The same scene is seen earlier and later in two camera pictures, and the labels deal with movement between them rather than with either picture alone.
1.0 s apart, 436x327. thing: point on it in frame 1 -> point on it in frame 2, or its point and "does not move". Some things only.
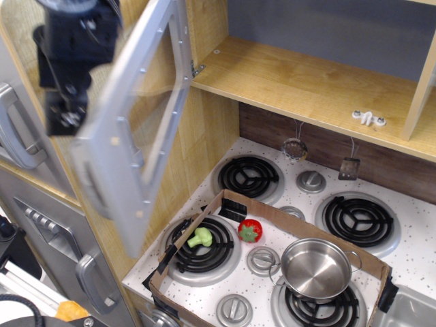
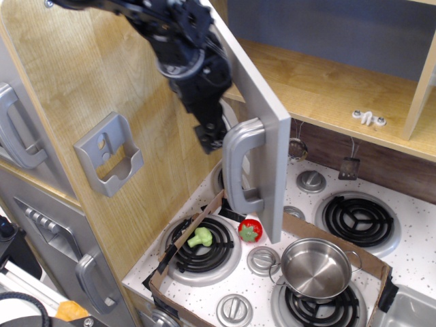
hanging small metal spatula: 350,165 does not move
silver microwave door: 118,159 -> 256,154
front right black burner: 340,311 does not move
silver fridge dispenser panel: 56,234 does not move
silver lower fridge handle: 94,287 does not move
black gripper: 70,46 -> 201,94
